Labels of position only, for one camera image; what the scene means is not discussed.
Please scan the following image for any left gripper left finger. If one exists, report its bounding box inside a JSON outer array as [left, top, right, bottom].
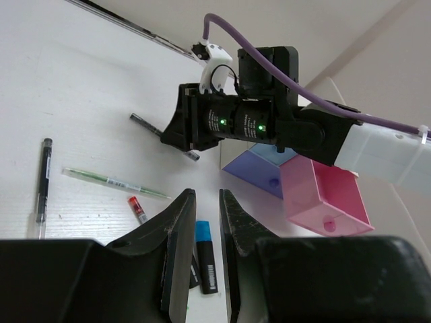
[[107, 188, 196, 322]]

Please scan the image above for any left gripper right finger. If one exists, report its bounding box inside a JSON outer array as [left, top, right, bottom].
[[219, 189, 285, 322]]

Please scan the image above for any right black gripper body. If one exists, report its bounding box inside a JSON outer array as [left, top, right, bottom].
[[160, 83, 219, 151]]

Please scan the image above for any light blue drawer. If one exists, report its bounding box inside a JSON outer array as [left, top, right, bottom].
[[250, 143, 297, 166]]

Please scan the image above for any pink drawer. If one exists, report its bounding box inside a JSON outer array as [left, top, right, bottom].
[[279, 155, 374, 237]]

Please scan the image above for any dark grey pen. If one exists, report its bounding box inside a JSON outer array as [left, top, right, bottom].
[[129, 113, 200, 162]]

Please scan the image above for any blue highlighter marker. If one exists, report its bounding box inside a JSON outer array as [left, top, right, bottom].
[[195, 221, 218, 295]]

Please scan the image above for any red pen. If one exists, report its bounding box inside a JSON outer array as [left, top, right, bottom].
[[128, 196, 148, 225]]

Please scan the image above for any purple blue drawer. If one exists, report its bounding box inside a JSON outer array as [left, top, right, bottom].
[[222, 150, 283, 199]]

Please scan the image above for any green clear pen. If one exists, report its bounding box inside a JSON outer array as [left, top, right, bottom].
[[63, 168, 171, 199]]

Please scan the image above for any black gel pen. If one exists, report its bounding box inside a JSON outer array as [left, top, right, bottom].
[[35, 138, 53, 239]]

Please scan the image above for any back aluminium rail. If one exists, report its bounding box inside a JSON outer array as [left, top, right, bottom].
[[67, 0, 236, 80]]

